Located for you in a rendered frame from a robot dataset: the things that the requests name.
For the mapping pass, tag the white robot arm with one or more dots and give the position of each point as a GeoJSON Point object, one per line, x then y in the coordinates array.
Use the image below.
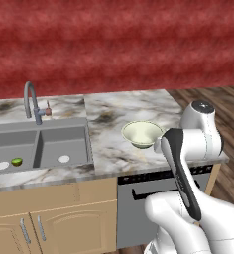
{"type": "Point", "coordinates": [201, 139]}

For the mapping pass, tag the pale green bowl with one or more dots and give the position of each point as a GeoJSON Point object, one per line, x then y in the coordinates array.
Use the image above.
{"type": "Point", "coordinates": [140, 132]}

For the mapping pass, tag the grey double sink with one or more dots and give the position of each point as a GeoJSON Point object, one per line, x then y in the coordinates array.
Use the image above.
{"type": "Point", "coordinates": [56, 145]}

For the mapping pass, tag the green kiwi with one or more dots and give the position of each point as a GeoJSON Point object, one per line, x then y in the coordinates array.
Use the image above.
{"type": "Point", "coordinates": [17, 161]}

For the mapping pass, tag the small red soap dispenser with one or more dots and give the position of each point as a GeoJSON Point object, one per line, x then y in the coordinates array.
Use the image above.
{"type": "Point", "coordinates": [48, 110]}

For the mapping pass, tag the grey curved tap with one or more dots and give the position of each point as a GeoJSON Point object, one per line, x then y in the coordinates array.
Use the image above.
{"type": "Point", "coordinates": [33, 105]}

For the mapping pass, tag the grey dishwasher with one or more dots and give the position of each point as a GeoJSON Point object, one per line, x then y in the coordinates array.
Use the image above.
{"type": "Point", "coordinates": [135, 215]}

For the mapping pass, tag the beige drawer front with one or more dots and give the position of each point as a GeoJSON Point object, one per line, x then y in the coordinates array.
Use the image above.
{"type": "Point", "coordinates": [53, 198]}

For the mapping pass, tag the beige cupboard door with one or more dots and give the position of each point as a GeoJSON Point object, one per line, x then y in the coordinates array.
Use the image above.
{"type": "Point", "coordinates": [79, 228]}
{"type": "Point", "coordinates": [6, 236]}

